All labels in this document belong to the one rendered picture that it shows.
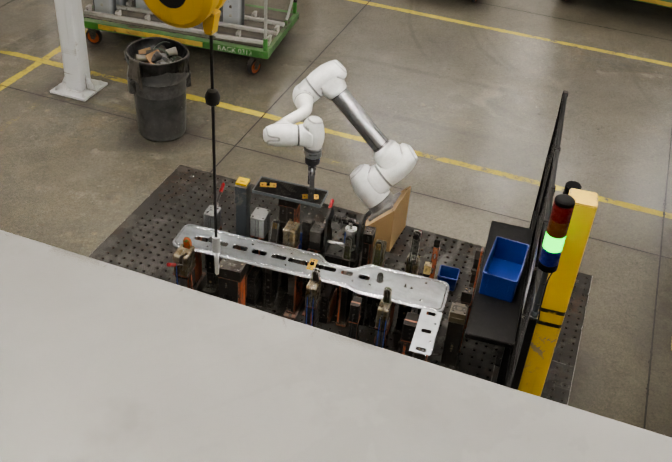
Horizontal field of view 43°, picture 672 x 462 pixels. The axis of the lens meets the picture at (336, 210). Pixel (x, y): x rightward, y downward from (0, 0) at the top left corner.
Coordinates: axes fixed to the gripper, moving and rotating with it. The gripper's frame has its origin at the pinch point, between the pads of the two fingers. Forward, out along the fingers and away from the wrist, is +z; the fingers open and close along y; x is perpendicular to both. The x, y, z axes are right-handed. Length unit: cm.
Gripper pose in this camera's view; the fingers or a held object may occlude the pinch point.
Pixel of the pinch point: (310, 189)
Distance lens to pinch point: 428.5
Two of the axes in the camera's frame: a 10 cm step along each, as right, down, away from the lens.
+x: 10.0, 0.3, 0.7
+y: 0.4, 5.9, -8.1
